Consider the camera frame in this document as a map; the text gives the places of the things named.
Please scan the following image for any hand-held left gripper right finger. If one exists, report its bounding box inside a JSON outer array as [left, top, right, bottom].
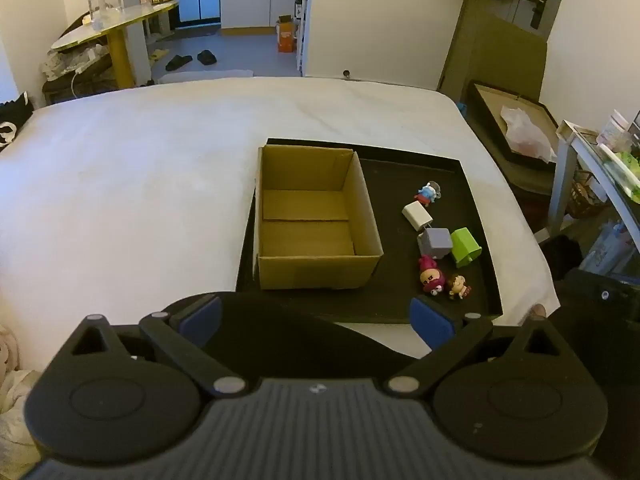
[[387, 297, 564, 402]]

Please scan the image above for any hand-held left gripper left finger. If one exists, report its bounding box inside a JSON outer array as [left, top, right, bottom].
[[74, 294, 247, 402]]

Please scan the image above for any large black tray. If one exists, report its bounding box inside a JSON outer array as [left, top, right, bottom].
[[235, 138, 504, 325]]

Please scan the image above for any brown monkey figurine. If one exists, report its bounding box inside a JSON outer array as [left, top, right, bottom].
[[446, 274, 473, 301]]

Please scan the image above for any pink round figurine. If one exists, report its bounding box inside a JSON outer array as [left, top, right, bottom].
[[418, 254, 446, 296]]

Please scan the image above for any grey cube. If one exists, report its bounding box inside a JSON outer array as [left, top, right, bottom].
[[417, 228, 454, 260]]

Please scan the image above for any green toy house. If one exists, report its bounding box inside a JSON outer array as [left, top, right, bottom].
[[450, 227, 483, 268]]

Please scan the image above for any white charger cube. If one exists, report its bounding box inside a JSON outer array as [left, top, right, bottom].
[[402, 202, 434, 234]]

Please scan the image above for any cardboard box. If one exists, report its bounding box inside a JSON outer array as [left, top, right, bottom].
[[256, 144, 385, 291]]

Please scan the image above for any blue and red figurine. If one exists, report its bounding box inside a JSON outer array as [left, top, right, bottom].
[[414, 181, 443, 208]]

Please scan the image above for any blue printed bag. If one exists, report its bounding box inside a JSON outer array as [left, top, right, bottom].
[[580, 220, 640, 277]]

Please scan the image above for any brown wicker basket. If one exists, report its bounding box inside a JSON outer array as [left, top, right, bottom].
[[569, 170, 609, 219]]

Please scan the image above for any cream rumpled blanket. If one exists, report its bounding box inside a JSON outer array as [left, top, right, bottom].
[[0, 324, 43, 467]]

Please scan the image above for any black tray with cardboard liner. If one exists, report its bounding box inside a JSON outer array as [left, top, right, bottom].
[[466, 80, 562, 165]]

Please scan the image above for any clear plastic bag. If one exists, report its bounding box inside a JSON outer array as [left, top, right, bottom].
[[500, 105, 559, 162]]

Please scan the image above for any grey metal rack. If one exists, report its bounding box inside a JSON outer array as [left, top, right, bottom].
[[547, 119, 640, 242]]

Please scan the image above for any black and white pillow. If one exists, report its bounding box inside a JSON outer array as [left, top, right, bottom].
[[0, 91, 35, 152]]

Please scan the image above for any dark low chair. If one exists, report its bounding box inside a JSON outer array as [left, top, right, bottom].
[[41, 12, 126, 106]]

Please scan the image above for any orange carton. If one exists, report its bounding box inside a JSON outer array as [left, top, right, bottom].
[[276, 16, 298, 54]]

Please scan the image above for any yellow round table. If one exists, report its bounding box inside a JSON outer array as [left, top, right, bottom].
[[51, 0, 180, 89]]

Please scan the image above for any door handle plate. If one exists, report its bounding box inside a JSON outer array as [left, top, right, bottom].
[[520, 0, 551, 30]]

